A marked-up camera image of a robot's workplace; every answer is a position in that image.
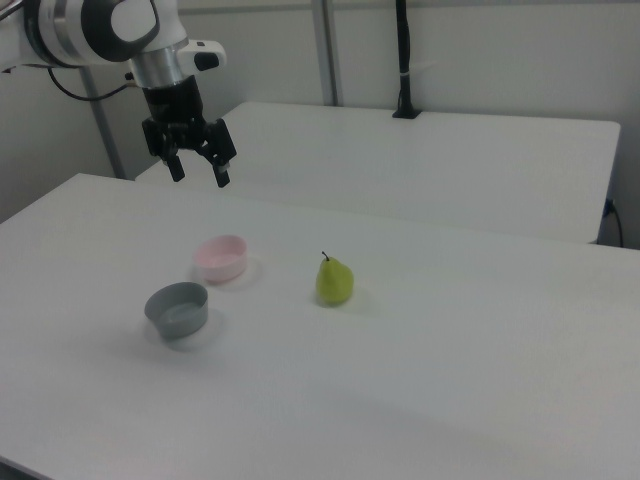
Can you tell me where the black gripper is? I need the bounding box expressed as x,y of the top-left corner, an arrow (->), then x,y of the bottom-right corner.
141,77 -> 237,189

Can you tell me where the green pear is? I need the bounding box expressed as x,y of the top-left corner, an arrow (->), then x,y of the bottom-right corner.
314,250 -> 357,309

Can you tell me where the pink plastic bowl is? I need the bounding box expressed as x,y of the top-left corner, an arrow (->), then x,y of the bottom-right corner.
193,234 -> 249,287

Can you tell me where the grey plastic bowl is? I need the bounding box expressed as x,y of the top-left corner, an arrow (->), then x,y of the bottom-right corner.
144,281 -> 210,342

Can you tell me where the white side table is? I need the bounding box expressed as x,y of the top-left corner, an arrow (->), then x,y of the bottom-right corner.
134,101 -> 622,246

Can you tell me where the grey partition corner post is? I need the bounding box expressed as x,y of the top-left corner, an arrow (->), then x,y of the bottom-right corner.
79,67 -> 127,181

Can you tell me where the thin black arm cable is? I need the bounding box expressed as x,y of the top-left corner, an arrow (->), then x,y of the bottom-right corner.
47,67 -> 140,102

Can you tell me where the black camera stand pole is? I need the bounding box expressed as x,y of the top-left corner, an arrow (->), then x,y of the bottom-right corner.
392,0 -> 424,120

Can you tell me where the black power cable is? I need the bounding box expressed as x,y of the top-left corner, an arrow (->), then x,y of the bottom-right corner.
603,198 -> 625,247

